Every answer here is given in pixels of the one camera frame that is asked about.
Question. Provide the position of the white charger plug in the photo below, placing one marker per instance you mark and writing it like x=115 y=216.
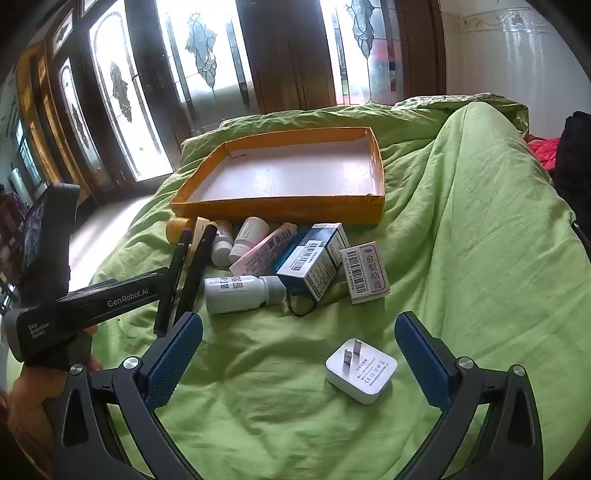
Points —
x=364 y=378

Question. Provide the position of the red cloth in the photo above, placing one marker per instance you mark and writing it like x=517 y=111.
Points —
x=545 y=152

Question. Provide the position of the dark cloth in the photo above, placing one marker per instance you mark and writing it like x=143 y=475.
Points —
x=575 y=152

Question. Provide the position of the stained glass window panel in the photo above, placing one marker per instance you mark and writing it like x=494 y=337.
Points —
x=203 y=50
x=115 y=87
x=76 y=120
x=364 y=46

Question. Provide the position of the small white box red print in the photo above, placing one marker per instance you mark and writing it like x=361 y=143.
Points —
x=367 y=277

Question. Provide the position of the person's left hand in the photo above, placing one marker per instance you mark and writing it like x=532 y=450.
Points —
x=32 y=410

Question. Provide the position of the yellow cardboard box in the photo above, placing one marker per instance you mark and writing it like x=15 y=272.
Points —
x=277 y=207

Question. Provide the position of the green blanket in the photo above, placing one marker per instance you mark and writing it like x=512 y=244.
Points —
x=461 y=230

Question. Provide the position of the brown wooden door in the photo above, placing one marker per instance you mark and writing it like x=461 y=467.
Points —
x=286 y=55

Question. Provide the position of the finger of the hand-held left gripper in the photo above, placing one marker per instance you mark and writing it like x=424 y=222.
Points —
x=147 y=274

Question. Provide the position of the blue and white carton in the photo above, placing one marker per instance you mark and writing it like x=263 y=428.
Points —
x=314 y=272

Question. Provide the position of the black pen yellow cap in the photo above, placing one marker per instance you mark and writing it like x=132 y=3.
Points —
x=196 y=277

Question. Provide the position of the pink floral tube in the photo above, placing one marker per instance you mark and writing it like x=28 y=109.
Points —
x=263 y=254

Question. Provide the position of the plain white bottle clear cap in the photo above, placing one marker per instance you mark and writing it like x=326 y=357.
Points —
x=240 y=295

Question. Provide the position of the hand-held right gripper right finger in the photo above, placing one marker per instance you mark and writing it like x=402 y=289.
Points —
x=420 y=360

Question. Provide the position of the white pill bottle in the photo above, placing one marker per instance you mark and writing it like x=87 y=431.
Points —
x=247 y=240

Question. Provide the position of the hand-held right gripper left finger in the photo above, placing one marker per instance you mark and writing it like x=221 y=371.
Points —
x=178 y=360

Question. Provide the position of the white bottle red label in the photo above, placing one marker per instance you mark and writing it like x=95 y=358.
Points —
x=222 y=249

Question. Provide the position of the yellow round jar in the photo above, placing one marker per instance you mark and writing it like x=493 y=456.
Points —
x=175 y=230

